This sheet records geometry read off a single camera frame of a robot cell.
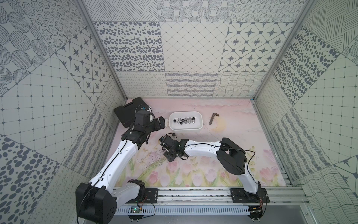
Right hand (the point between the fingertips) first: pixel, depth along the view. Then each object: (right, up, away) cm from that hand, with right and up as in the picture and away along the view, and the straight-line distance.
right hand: (171, 153), depth 89 cm
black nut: (+1, +11, +9) cm, 15 cm away
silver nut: (+10, +20, +15) cm, 26 cm away
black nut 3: (+6, +19, +15) cm, 25 cm away
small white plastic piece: (-4, +19, +12) cm, 23 cm away
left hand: (-8, +24, -10) cm, 27 cm away
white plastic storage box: (+20, +17, +14) cm, 29 cm away
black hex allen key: (+31, +23, +18) cm, 42 cm away
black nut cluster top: (+16, +22, +18) cm, 32 cm away
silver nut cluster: (+13, +21, +18) cm, 30 cm away
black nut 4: (+8, +21, +15) cm, 27 cm away
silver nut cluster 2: (+15, +20, +15) cm, 29 cm away
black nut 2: (+1, +20, +16) cm, 26 cm away
